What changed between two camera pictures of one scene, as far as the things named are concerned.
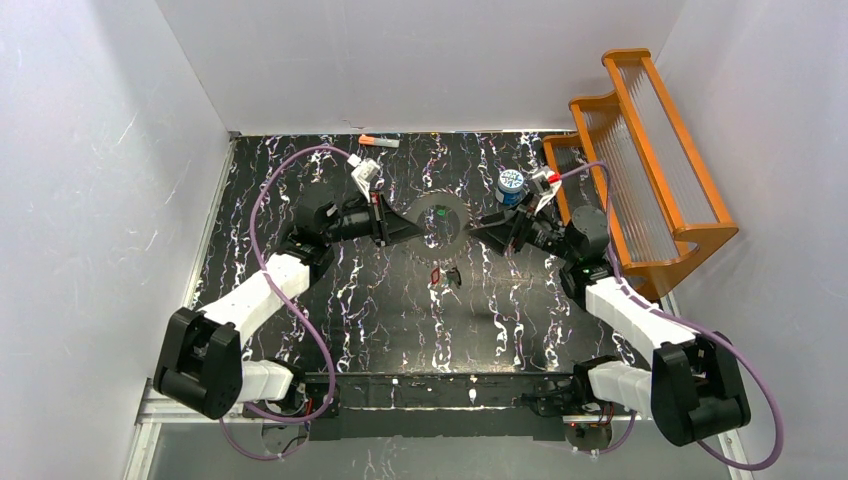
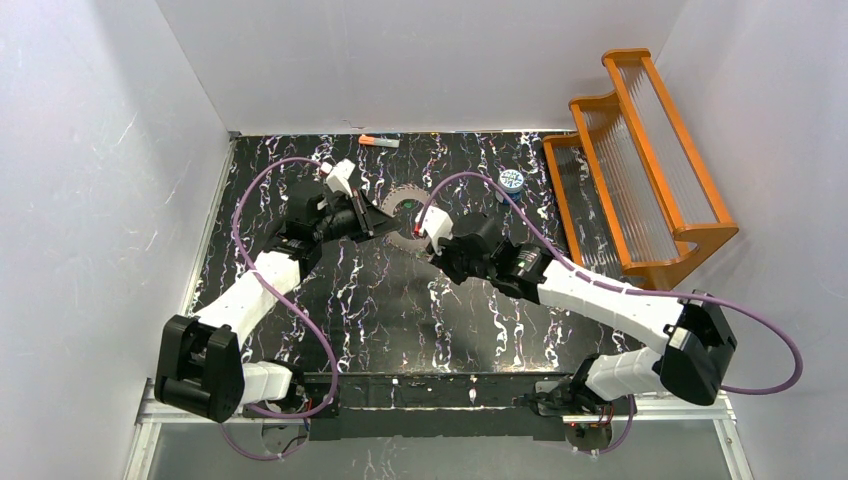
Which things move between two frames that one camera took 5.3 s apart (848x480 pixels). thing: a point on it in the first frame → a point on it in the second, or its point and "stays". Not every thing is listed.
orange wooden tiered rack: [665, 210] stays
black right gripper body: [517, 230] → [443, 254]
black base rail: [437, 406] stays
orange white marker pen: [378, 141] stays
